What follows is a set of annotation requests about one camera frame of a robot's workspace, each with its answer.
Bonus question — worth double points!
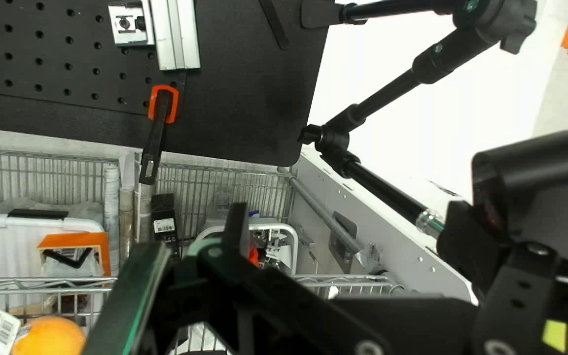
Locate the black stereo camera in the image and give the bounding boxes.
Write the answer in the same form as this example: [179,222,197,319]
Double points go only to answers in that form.
[469,129,568,264]

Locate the white box orange mark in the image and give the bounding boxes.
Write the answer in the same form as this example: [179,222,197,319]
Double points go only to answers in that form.
[0,202,114,317]

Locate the metal corner bracket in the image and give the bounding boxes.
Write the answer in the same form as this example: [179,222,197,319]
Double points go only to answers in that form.
[106,1,153,47]

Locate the wire shelf rack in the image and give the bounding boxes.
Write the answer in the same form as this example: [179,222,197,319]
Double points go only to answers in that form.
[0,145,404,355]

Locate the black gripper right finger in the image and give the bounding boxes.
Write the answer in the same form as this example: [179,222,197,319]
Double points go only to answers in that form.
[437,198,568,355]

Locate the white computer tower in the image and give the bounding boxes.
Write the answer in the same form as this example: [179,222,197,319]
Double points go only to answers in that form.
[289,149,479,307]

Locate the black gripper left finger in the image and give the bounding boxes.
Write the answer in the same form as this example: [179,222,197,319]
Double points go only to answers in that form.
[82,200,252,355]

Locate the aluminium extrusion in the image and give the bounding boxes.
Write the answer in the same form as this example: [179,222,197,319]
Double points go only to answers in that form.
[147,0,203,72]

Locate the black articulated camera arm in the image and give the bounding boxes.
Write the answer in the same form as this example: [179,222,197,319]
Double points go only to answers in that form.
[299,0,528,238]

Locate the orange plush ball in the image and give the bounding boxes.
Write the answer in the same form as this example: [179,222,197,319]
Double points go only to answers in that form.
[9,313,88,355]

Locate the orange-handled clamp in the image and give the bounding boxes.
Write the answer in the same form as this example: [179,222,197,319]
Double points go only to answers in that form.
[132,82,181,244]

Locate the black perforated board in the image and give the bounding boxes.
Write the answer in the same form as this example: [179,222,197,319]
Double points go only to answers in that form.
[0,0,329,165]

